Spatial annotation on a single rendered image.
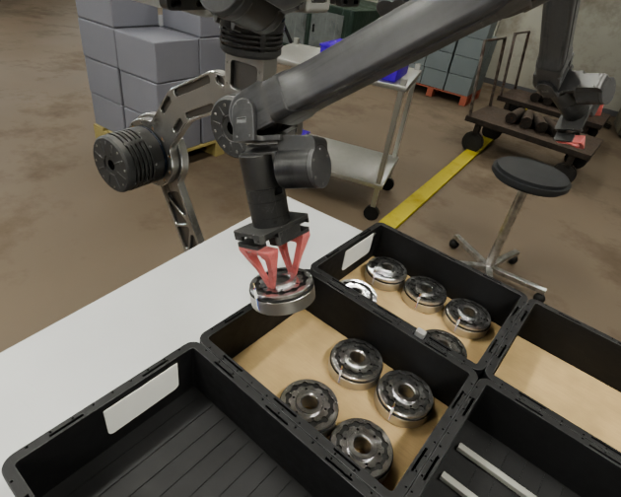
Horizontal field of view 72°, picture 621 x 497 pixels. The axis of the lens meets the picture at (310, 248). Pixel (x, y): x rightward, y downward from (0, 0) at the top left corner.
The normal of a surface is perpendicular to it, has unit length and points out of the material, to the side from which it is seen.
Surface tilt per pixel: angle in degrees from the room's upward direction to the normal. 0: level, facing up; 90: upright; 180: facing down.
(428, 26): 75
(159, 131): 90
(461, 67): 90
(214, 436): 0
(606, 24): 90
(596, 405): 0
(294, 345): 0
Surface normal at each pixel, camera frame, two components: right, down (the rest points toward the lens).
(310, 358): 0.13, -0.81
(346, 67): -0.48, 0.20
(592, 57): -0.56, 0.41
